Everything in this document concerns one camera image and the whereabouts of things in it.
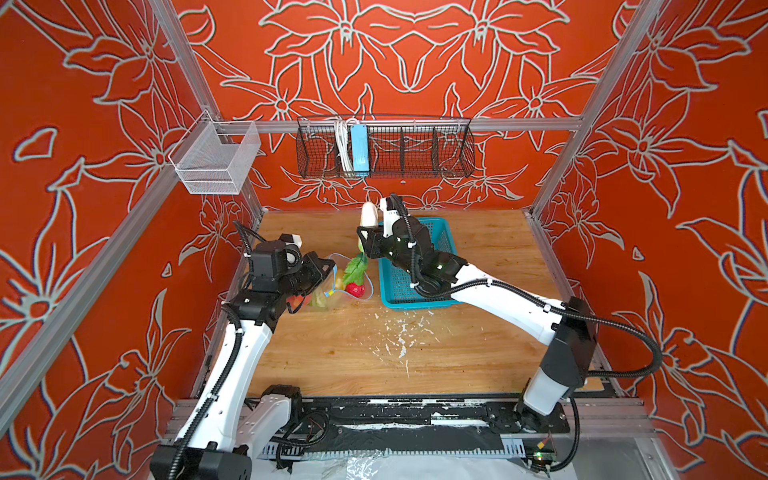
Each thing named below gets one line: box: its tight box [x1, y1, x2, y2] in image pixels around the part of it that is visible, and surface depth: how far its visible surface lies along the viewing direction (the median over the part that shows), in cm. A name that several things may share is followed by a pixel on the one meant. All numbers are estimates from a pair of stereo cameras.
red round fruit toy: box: [345, 282, 365, 298], surface depth 85 cm
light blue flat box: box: [350, 124, 369, 177], surface depth 92 cm
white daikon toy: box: [360, 201, 379, 227], surface depth 71 cm
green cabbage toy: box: [311, 289, 325, 307], surface depth 89 cm
